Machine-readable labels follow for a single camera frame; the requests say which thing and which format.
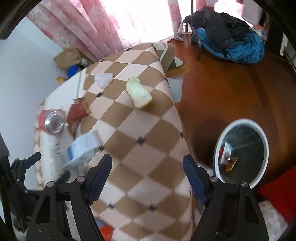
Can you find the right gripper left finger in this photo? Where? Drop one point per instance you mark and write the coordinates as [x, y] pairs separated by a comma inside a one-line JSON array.
[[49, 219]]

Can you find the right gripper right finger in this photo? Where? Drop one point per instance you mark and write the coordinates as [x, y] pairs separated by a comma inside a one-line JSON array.
[[231, 210]]

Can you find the orange yellow snack bag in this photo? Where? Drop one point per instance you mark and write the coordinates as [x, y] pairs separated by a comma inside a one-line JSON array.
[[226, 160]]

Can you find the blue white milk carton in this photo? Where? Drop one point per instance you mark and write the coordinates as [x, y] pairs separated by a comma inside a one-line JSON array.
[[81, 150]]

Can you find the white round trash bin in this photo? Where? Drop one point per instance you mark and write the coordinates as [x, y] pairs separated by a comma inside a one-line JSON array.
[[250, 146]]

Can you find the red blanket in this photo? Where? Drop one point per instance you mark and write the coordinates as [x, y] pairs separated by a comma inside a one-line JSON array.
[[281, 194]]

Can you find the red crushed soda can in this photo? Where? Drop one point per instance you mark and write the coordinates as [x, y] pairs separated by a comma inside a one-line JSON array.
[[52, 121]]

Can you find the checkered brown bed quilt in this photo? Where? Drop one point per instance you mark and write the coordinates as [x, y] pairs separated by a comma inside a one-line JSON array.
[[147, 195]]

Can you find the brown chocolate wrapper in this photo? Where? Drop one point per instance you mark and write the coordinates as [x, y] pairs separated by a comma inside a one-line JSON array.
[[78, 110]]

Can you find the blue round container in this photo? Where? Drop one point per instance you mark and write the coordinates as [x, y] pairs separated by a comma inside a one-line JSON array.
[[71, 71]]

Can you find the brown paper bag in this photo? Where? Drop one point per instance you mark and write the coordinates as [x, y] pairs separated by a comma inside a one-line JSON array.
[[68, 57]]

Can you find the blue sleeping bag pile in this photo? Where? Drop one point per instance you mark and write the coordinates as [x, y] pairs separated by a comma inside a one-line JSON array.
[[249, 50]]

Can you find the black clothes pile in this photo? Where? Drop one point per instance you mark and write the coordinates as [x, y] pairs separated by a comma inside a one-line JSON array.
[[221, 28]]

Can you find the pink floral curtain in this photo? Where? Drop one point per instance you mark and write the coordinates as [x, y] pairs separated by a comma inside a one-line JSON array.
[[99, 28]]

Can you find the black metal stand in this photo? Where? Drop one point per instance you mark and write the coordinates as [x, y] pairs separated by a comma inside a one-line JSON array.
[[194, 33]]

